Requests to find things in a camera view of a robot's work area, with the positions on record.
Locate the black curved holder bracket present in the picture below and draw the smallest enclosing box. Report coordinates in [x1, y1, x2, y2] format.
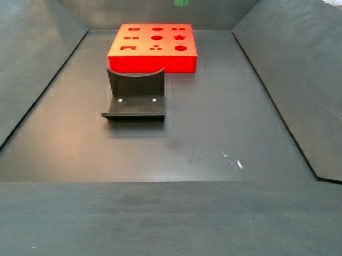
[102, 69, 166, 120]

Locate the red shape sorter block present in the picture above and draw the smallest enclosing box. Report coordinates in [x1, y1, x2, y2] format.
[107, 23, 198, 73]

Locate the green star peg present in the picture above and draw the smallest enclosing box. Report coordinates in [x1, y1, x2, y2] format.
[174, 0, 190, 7]

